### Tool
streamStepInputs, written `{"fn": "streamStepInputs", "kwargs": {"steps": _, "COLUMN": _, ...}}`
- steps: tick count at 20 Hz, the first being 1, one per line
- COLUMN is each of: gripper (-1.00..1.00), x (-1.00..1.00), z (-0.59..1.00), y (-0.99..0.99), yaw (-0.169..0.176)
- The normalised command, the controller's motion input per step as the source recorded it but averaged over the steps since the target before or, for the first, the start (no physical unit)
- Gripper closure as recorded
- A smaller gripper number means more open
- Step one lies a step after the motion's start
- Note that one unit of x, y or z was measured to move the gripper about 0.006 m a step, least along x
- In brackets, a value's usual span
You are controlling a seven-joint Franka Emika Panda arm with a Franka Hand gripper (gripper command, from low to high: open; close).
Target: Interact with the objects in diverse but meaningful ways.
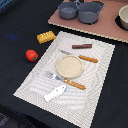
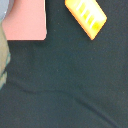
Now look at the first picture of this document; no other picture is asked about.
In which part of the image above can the brown toy sausage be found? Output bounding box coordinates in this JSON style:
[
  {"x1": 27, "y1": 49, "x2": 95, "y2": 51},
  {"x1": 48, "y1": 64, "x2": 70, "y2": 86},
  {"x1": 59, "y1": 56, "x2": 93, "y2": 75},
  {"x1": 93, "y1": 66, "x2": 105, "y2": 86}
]
[{"x1": 72, "y1": 44, "x2": 92, "y2": 49}]

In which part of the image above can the beige round plate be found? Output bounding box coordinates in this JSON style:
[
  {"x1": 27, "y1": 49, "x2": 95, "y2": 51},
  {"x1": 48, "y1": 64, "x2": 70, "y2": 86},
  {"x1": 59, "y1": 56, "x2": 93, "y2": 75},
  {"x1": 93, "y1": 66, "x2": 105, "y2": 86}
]
[{"x1": 56, "y1": 55, "x2": 83, "y2": 79}]

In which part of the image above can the large grey pot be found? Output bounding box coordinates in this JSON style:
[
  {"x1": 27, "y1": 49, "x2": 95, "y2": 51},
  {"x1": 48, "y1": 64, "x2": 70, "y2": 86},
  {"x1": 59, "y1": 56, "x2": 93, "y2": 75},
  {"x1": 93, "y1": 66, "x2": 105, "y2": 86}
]
[{"x1": 78, "y1": 1, "x2": 104, "y2": 24}]

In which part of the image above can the wooden handled knife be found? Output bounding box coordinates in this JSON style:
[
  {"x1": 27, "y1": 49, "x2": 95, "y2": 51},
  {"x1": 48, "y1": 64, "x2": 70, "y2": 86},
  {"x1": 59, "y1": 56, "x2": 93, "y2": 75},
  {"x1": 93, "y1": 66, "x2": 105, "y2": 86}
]
[{"x1": 58, "y1": 49, "x2": 98, "y2": 63}]

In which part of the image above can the small grey pot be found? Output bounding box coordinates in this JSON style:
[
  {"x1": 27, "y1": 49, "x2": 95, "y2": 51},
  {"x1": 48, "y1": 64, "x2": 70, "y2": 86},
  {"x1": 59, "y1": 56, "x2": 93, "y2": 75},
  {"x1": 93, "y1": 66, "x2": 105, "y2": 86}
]
[{"x1": 58, "y1": 2, "x2": 78, "y2": 19}]

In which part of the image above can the red toy tomato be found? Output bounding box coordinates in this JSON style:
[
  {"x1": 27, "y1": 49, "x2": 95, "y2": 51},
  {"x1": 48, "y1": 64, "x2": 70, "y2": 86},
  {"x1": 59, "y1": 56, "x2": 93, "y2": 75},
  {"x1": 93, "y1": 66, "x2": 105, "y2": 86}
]
[{"x1": 26, "y1": 50, "x2": 38, "y2": 62}]

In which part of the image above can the wooden handled fork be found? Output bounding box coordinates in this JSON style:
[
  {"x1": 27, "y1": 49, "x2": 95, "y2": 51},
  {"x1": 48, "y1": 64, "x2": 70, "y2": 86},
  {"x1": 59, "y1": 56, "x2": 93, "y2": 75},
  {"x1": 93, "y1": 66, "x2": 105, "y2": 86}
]
[{"x1": 45, "y1": 71, "x2": 86, "y2": 90}]

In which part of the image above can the yellow toy bread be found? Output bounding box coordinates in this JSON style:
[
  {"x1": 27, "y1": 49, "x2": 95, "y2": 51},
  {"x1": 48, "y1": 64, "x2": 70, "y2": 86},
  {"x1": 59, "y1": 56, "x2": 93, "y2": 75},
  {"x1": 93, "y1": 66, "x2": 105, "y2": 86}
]
[{"x1": 37, "y1": 31, "x2": 56, "y2": 44}]

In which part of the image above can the beige bowl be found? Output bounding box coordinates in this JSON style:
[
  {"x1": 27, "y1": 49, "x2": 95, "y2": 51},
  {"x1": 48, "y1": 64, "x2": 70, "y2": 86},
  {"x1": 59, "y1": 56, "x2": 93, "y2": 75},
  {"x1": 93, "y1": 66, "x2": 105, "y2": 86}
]
[{"x1": 119, "y1": 5, "x2": 128, "y2": 30}]

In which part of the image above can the woven grey placemat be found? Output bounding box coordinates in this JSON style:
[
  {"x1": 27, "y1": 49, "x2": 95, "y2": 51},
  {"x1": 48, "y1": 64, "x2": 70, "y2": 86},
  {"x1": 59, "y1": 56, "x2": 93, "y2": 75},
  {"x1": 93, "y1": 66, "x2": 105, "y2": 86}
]
[{"x1": 14, "y1": 31, "x2": 115, "y2": 128}]

